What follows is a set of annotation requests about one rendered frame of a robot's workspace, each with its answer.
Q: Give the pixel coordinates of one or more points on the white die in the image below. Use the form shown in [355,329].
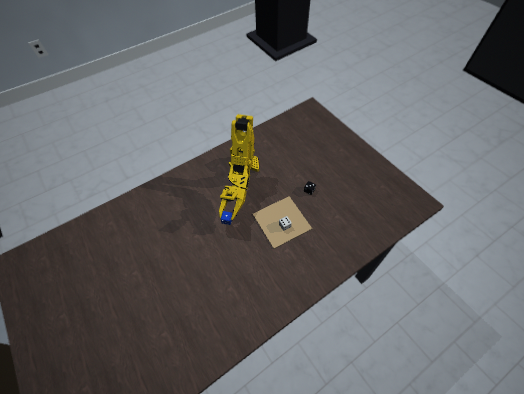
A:
[285,223]

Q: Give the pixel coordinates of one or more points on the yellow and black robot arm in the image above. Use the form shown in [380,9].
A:
[242,143]

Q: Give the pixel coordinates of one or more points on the black die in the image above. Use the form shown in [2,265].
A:
[309,187]

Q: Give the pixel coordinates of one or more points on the blue die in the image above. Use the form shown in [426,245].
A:
[226,218]

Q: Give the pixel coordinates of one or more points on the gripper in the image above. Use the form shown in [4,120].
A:
[226,196]

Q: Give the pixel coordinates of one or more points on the tan mat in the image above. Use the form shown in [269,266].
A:
[268,219]

